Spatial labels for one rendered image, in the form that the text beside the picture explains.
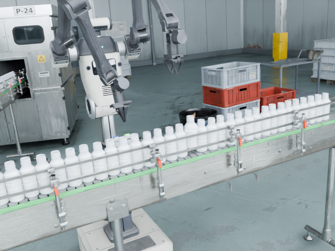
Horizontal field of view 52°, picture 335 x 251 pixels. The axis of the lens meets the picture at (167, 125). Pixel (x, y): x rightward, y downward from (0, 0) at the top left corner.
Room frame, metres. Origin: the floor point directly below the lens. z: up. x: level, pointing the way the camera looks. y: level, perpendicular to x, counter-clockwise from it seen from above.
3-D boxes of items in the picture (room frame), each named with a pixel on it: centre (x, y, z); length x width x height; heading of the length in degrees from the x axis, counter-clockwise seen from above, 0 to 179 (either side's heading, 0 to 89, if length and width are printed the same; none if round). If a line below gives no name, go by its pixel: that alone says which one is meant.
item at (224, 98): (4.13, -0.82, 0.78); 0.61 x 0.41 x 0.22; 122
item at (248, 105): (4.12, -0.81, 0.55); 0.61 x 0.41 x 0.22; 123
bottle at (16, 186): (1.26, 0.63, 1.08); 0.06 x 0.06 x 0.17
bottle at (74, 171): (1.36, 0.42, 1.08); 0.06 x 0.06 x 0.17
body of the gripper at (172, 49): (1.76, -0.06, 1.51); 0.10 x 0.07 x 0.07; 25
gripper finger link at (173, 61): (1.75, -0.06, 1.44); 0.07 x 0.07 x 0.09; 25
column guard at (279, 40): (11.17, -3.80, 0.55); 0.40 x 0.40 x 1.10; 26
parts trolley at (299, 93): (6.11, -2.29, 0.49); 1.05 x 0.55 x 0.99; 116
